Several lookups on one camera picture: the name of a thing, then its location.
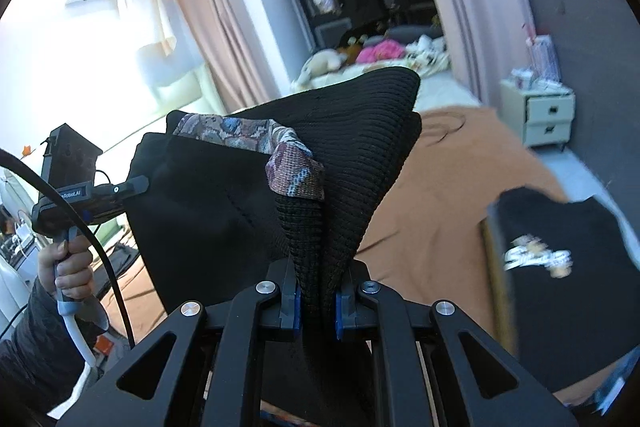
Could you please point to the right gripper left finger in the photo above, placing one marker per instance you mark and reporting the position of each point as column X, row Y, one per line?
column 291, row 298

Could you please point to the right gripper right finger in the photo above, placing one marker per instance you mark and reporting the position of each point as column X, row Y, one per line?
column 345, row 304

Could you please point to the black knit sweater patterned lining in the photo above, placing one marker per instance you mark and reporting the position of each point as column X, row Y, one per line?
column 210, row 225

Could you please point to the person's left forearm dark sleeve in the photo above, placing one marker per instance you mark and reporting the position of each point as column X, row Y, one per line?
column 40, row 364

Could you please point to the pink clothing pile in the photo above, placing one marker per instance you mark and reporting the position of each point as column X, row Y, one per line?
column 384, row 50

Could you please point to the person's left hand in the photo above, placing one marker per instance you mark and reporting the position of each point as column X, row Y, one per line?
column 66, row 267

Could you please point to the orange bed blanket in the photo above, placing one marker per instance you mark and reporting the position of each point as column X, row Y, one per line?
column 424, row 237

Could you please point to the mustard folded garment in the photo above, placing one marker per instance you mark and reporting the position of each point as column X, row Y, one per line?
column 499, row 285

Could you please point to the pink curtain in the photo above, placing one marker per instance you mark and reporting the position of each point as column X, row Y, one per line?
column 227, row 39

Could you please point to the black folded shirt white print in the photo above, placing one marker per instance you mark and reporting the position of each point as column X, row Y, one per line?
column 575, row 289

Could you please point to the beige teddy bear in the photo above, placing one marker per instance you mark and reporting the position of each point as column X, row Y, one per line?
column 319, row 64

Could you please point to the white bedside cabinet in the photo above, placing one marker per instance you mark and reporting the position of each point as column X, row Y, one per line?
column 538, row 116

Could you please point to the striped gift bag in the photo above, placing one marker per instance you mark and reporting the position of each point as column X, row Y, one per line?
column 542, row 54

